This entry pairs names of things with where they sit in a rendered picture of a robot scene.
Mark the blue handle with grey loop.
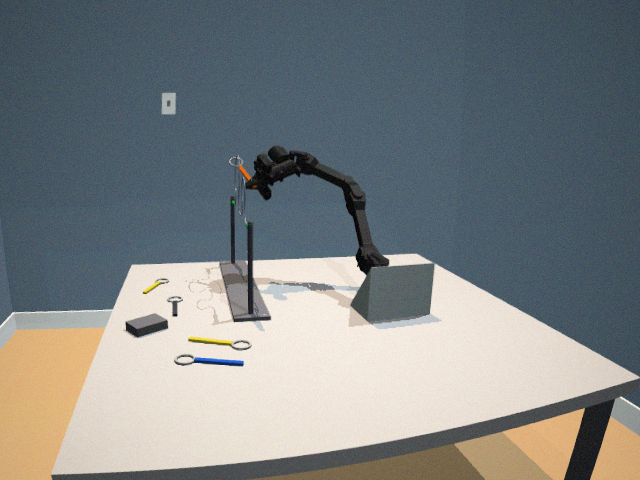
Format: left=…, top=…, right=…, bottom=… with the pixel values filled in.
left=174, top=353, right=244, bottom=367

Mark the orange handle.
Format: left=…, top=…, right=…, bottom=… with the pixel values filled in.
left=229, top=157, right=257, bottom=189

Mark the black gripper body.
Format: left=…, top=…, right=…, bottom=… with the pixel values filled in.
left=258, top=155, right=285, bottom=200

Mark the yellow-handled grey loop tool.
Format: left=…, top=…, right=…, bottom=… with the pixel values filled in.
left=189, top=337, right=252, bottom=350
left=143, top=278, right=169, bottom=294

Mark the dark grey handle with metal loop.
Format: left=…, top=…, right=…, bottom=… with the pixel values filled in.
left=167, top=296, right=183, bottom=317

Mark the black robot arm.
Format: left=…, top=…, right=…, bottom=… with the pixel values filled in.
left=268, top=146, right=389, bottom=276

